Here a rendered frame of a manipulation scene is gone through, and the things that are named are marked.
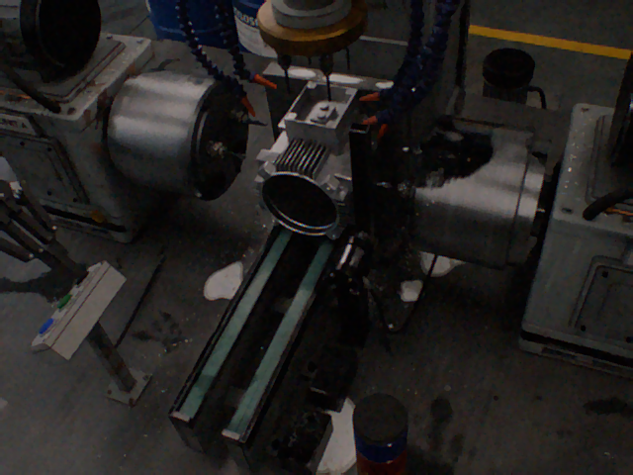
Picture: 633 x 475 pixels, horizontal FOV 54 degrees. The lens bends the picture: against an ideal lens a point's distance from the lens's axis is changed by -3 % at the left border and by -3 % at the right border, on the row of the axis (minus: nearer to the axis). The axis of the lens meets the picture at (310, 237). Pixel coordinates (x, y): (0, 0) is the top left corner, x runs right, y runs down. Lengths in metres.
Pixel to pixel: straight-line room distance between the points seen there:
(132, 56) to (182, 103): 0.22
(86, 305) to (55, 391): 0.32
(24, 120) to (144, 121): 0.26
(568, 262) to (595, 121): 0.25
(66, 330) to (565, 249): 0.77
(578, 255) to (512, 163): 0.17
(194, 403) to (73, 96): 0.64
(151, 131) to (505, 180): 0.65
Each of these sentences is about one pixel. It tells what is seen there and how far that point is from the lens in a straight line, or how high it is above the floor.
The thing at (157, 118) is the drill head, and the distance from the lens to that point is 1.24.
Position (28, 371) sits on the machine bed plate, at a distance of 1.40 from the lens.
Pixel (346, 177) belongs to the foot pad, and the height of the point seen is 1.07.
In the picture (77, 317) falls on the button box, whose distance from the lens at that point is 1.06.
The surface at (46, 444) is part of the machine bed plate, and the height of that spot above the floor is 0.80.
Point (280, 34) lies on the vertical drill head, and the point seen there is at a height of 1.33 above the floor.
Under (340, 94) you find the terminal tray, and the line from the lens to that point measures 1.23.
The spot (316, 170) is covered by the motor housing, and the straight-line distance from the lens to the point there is 1.11.
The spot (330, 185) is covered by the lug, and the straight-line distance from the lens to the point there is 1.11.
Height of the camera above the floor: 1.85
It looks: 48 degrees down
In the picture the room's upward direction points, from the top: 8 degrees counter-clockwise
